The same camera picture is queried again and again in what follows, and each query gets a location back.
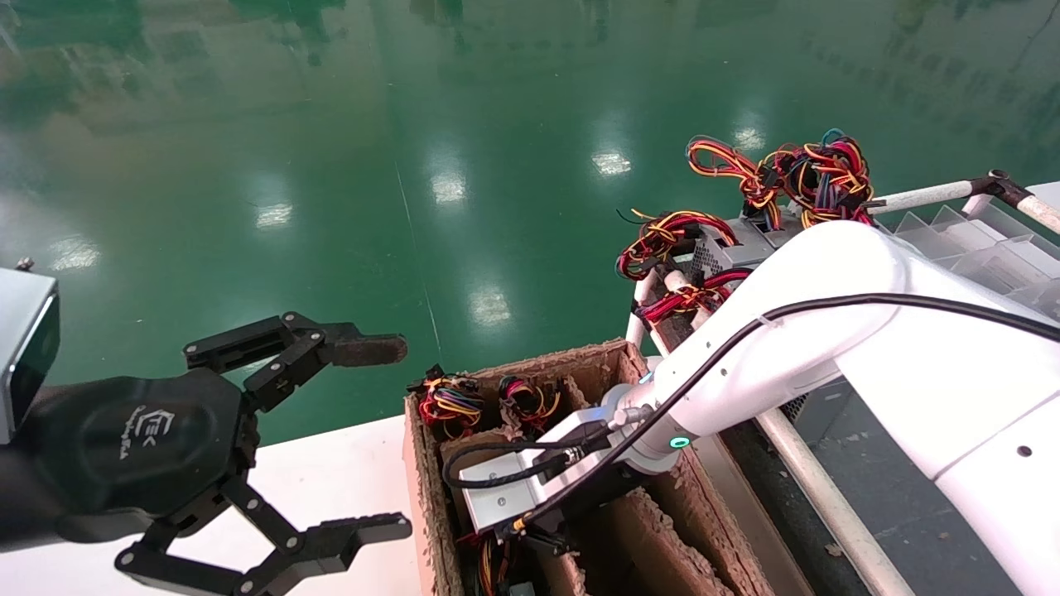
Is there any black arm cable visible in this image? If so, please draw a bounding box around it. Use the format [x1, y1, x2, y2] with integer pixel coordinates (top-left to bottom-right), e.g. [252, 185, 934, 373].
[513, 292, 1060, 535]

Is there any black camera cable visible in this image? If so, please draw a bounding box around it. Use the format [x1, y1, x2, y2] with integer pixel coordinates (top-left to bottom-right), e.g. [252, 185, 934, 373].
[441, 418, 618, 491]

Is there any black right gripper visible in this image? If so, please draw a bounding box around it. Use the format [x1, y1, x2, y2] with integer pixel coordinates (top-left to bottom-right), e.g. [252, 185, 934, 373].
[518, 488, 630, 554]

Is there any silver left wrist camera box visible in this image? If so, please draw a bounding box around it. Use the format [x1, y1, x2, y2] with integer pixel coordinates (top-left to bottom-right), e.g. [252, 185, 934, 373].
[0, 258, 60, 444]

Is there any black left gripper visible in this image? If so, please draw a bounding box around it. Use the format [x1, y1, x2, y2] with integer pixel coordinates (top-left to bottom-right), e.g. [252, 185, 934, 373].
[25, 312, 412, 596]

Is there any black pipe joint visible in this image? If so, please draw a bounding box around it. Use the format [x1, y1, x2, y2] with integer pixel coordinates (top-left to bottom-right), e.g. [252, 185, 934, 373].
[969, 168, 1032, 209]

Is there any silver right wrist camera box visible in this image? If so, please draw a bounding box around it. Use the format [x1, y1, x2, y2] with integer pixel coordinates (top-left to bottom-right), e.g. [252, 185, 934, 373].
[458, 404, 615, 532]

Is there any wire bundle in box back-middle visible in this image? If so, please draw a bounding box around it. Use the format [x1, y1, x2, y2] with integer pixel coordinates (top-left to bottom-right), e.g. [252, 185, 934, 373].
[497, 375, 560, 431]

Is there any white rack leg pipe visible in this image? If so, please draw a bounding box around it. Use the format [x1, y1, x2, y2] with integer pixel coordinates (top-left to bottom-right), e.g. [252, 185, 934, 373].
[625, 272, 663, 347]

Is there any wire bundle in box back-left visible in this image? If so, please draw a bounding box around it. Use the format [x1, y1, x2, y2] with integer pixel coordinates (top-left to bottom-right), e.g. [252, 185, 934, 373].
[406, 366, 485, 440]

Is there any long white rack rail pipe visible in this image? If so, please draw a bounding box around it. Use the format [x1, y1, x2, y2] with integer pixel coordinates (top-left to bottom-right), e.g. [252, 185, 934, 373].
[661, 269, 912, 596]

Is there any clear acrylic divider tray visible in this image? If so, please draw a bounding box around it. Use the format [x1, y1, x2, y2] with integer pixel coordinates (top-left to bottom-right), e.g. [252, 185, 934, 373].
[795, 201, 1060, 596]

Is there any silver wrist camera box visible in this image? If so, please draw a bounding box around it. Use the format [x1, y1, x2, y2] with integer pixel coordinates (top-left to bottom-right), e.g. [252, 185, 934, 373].
[0, 258, 60, 444]
[458, 404, 615, 532]

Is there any power supply with coloured wires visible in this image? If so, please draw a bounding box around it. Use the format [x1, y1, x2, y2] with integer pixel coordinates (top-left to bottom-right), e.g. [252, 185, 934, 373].
[460, 530, 539, 596]

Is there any brown cardboard divider box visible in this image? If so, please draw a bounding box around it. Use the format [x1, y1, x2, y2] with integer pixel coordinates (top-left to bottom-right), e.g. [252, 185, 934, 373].
[402, 338, 775, 596]

